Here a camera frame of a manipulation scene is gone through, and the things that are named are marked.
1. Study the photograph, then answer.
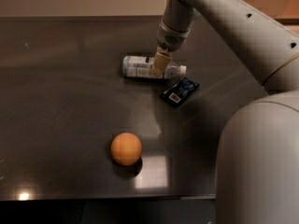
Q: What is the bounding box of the dark blue snack packet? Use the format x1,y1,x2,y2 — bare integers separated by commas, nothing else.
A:
160,77,200,107

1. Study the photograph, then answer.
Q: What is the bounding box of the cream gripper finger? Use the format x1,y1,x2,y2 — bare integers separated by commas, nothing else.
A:
152,47,172,76

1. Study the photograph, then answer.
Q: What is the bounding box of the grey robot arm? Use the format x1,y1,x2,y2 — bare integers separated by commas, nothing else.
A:
154,0,299,224

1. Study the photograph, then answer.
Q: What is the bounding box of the orange fruit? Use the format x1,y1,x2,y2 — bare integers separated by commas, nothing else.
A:
110,133,142,166

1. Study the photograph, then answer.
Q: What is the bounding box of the blue label plastic bottle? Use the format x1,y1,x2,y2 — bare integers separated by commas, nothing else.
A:
121,55,187,79

